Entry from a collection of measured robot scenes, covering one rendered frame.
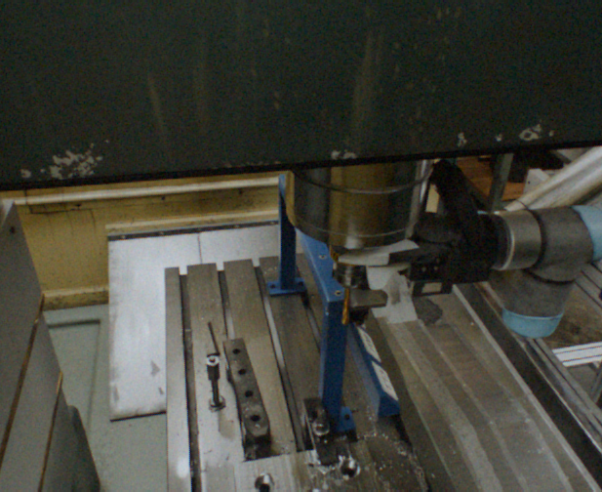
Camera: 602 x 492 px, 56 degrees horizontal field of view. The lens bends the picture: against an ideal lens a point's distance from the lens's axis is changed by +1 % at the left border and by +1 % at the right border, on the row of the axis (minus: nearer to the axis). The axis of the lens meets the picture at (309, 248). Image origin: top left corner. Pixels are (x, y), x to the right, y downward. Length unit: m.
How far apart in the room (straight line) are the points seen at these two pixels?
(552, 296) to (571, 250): 0.07
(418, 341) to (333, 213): 1.10
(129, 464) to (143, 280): 0.53
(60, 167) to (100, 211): 1.33
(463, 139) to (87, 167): 0.30
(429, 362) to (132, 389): 0.79
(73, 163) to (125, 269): 1.32
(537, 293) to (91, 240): 1.37
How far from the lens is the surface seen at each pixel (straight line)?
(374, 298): 0.96
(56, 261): 1.90
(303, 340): 1.33
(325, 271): 0.99
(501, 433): 1.43
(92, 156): 0.45
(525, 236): 0.73
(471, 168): 3.79
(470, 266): 0.74
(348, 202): 0.55
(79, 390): 1.75
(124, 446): 1.54
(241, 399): 1.12
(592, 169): 0.95
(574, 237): 0.77
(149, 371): 1.62
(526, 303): 0.83
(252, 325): 1.37
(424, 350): 1.60
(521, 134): 0.53
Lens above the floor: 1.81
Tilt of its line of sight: 34 degrees down
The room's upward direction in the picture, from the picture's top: 2 degrees clockwise
